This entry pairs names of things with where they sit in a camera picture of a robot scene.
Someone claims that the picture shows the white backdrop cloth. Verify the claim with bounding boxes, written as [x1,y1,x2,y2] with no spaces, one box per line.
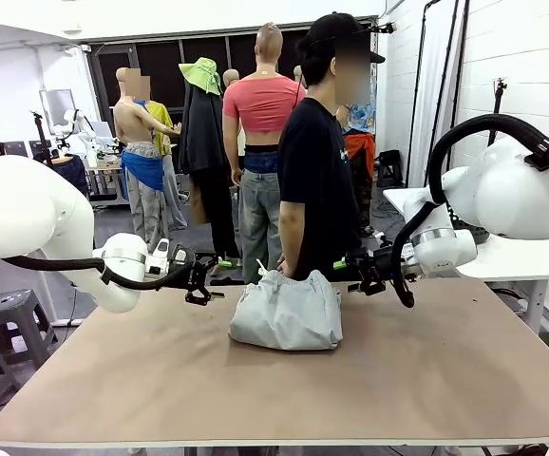
[409,0,465,189]

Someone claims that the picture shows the grey computer monitor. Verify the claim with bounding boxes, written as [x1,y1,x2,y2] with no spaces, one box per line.
[39,88,77,136]

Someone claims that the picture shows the shirtless tan mannequin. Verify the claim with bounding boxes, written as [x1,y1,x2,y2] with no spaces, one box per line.
[113,66,183,143]

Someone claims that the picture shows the dark blue jeans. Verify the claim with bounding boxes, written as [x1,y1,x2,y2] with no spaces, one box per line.
[59,154,93,199]

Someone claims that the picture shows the black baseball cap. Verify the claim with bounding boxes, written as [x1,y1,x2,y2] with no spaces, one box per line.
[297,12,387,65]

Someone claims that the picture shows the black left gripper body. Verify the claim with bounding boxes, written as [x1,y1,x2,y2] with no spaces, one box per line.
[175,257,210,291]

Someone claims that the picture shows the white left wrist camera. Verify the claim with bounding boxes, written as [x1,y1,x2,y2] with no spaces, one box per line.
[170,243,196,268]

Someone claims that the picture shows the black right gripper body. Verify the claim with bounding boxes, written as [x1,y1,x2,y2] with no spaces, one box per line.
[368,251,402,284]

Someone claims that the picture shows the grey training pants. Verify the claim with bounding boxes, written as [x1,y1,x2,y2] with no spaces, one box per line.
[228,269,345,352]

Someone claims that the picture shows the black coat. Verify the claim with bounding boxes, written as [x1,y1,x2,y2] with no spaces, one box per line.
[178,80,231,175]

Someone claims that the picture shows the pink crop top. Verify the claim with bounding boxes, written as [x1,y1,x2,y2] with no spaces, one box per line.
[221,74,307,133]

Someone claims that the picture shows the black camera tripod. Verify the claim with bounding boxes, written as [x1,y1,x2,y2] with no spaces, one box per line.
[485,77,508,148]
[29,109,55,165]

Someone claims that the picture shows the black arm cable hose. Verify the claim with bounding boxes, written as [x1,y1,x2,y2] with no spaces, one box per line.
[1,255,195,292]
[390,113,549,309]

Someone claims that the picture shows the green bucket hat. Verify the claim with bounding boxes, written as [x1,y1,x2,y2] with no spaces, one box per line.
[178,56,222,96]

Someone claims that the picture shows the orange cloth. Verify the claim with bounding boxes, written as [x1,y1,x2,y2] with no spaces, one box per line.
[344,132,376,165]

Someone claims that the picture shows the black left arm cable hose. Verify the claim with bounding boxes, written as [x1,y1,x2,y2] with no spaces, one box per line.
[1,255,195,292]

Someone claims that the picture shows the person in black t-shirt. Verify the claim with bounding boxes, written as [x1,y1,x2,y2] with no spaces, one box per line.
[276,12,388,281]

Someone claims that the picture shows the black light stand pole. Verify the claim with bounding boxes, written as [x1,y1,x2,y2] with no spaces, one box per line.
[406,0,442,184]
[449,0,471,130]
[424,0,461,187]

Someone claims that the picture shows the pale grey wide jeans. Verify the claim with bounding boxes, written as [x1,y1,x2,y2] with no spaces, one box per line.
[238,168,283,285]

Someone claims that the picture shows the black trousers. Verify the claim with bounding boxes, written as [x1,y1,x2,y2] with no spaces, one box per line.
[193,165,241,263]

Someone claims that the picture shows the dark framed window wall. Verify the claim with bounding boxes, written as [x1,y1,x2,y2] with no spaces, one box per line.
[85,16,379,148]

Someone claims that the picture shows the camouflage trousers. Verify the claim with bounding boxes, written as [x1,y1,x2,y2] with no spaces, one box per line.
[350,151,376,237]

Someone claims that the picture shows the small white background robot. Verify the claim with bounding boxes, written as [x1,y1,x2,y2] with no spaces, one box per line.
[63,107,99,167]

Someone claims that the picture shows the cluttered work table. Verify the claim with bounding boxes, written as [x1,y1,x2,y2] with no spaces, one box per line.
[84,156,131,205]

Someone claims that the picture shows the blue cloth wrap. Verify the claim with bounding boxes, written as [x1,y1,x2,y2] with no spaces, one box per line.
[121,151,165,192]

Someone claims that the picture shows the black step stool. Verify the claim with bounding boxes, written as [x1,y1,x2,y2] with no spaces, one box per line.
[376,149,405,189]

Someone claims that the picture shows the person's right forearm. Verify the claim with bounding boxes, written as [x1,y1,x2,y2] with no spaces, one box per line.
[277,199,304,267]

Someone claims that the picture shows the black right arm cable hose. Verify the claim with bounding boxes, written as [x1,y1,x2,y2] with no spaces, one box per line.
[390,113,549,309]

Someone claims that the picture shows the yellow short sleeve shirt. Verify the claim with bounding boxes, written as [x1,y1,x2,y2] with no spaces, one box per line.
[146,100,175,157]

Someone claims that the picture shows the dark grey panel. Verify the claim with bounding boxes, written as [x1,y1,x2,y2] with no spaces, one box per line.
[3,141,31,159]

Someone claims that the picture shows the dark blue denim shorts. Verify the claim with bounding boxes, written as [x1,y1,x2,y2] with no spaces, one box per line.
[243,144,280,175]

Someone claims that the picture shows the light grey trousers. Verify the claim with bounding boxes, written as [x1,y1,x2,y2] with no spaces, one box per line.
[162,154,188,230]

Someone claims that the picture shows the tall bald tan mannequin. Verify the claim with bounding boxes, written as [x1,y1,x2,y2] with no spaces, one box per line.
[221,22,307,187]

